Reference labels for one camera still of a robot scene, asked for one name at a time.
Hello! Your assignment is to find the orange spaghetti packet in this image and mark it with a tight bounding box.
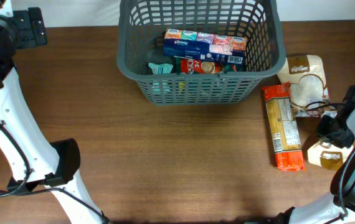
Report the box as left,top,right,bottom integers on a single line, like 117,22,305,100
262,83,305,171

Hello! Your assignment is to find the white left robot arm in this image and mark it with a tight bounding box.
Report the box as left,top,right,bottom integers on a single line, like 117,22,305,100
0,1,109,223

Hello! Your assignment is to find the grey plastic basket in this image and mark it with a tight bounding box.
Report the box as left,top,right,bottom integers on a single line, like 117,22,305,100
117,0,286,105

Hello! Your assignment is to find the Kleenex tissue multipack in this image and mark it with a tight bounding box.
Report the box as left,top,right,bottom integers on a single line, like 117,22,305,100
163,29,248,65

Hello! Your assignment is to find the teal wet wipes pack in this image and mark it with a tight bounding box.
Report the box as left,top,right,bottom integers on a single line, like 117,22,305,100
148,62,174,94

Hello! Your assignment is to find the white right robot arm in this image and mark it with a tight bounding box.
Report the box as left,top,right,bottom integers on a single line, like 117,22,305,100
267,105,355,224

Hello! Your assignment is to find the green Nescafe coffee bag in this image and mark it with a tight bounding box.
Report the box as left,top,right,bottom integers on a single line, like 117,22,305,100
176,57,242,75

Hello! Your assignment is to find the white rice bag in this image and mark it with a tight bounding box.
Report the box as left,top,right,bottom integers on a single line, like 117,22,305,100
277,55,329,118

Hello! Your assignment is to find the beige nuts bag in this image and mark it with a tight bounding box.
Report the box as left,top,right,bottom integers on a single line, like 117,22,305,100
307,140,355,171

